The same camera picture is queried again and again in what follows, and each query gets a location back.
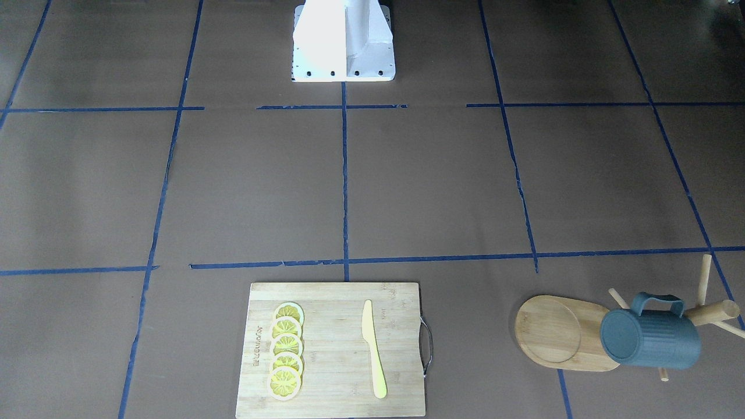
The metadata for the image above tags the wooden cup storage rack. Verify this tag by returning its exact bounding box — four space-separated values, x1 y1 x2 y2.
514 254 743 382

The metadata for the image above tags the bamboo cutting board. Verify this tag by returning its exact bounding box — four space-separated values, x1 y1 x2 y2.
235 283 426 418

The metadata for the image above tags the yellow plastic knife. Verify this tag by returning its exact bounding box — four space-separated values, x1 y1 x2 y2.
361 300 388 399

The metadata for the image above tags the dark grey ribbed mug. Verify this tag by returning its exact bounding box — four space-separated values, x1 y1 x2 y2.
599 292 702 370

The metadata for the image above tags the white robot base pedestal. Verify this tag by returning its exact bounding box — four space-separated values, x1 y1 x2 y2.
291 1 396 83

